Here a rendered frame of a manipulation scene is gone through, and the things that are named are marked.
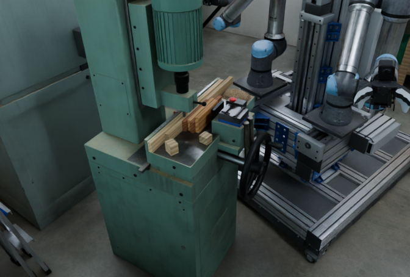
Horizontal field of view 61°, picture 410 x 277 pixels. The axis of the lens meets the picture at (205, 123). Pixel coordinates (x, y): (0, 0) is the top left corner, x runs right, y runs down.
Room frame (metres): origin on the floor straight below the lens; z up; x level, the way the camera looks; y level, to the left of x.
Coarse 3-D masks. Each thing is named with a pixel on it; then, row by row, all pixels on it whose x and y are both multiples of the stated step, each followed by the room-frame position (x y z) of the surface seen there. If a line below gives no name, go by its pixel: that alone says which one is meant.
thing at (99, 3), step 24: (96, 0) 1.30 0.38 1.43; (120, 0) 1.27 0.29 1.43; (96, 24) 1.31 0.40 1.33; (120, 24) 1.25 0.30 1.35; (96, 48) 1.32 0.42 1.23; (120, 48) 1.26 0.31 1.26; (96, 72) 1.34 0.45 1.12; (120, 72) 1.27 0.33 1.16; (96, 96) 1.35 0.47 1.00; (120, 96) 1.28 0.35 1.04; (120, 120) 1.29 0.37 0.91; (144, 120) 1.30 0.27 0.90
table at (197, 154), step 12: (252, 108) 1.47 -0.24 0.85; (180, 132) 1.20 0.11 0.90; (180, 144) 1.12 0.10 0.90; (192, 144) 1.12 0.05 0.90; (216, 144) 1.15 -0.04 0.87; (228, 144) 1.16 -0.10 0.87; (156, 156) 1.06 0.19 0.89; (168, 156) 1.05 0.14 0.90; (180, 156) 1.05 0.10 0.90; (192, 156) 1.04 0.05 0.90; (204, 156) 1.07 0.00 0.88; (168, 168) 1.03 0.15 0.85; (180, 168) 1.01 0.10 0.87; (192, 168) 0.99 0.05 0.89
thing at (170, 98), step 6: (162, 90) 1.27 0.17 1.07; (168, 90) 1.26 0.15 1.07; (174, 90) 1.26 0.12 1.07; (192, 90) 1.26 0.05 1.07; (162, 96) 1.26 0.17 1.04; (168, 96) 1.25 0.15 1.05; (174, 96) 1.23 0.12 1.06; (180, 96) 1.22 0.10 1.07; (186, 96) 1.21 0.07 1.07; (192, 96) 1.22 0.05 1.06; (162, 102) 1.26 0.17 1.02; (168, 102) 1.25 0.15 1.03; (174, 102) 1.23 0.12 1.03; (180, 102) 1.22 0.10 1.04; (186, 102) 1.20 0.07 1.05; (192, 102) 1.22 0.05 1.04; (174, 108) 1.23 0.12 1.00; (180, 108) 1.22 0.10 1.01; (186, 108) 1.20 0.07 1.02; (192, 108) 1.22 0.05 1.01
